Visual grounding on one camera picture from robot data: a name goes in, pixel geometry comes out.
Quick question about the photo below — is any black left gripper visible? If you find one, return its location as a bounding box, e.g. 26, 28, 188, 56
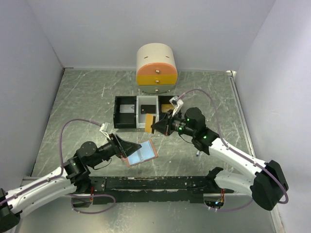
89, 133, 141, 167

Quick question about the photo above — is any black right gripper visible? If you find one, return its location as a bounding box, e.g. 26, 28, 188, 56
151, 109, 195, 137

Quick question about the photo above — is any gold card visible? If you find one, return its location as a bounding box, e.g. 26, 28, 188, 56
144, 114, 156, 133
161, 104, 174, 113

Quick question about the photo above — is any orange leather card holder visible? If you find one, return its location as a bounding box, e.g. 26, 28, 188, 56
121, 139, 158, 167

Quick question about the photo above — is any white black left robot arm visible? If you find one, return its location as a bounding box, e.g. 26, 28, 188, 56
0, 133, 141, 233

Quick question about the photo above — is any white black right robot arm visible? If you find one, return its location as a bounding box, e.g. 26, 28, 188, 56
151, 107, 289, 211

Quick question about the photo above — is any gold card in tray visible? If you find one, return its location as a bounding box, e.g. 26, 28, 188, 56
161, 104, 174, 113

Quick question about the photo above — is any black card in tray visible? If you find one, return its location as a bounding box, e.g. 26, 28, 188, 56
140, 104, 156, 114

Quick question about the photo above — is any white card in tray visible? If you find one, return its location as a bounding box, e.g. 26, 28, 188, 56
120, 104, 136, 114

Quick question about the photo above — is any three-compartment black white tray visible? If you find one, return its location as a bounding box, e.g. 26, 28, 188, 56
113, 95, 173, 129

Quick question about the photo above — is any round cream drawer cabinet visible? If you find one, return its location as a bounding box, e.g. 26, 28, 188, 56
136, 43, 178, 94

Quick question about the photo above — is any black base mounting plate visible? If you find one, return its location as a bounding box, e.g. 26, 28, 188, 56
73, 176, 222, 203

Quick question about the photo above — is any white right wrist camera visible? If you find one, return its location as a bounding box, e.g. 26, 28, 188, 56
170, 96, 184, 109

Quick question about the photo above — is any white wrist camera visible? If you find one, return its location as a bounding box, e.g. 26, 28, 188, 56
99, 122, 110, 141
170, 96, 184, 109

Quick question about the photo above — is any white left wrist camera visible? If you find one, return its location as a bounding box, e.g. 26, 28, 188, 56
99, 122, 110, 141

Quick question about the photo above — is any aluminium rail front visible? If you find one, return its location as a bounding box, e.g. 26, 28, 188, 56
17, 176, 275, 197

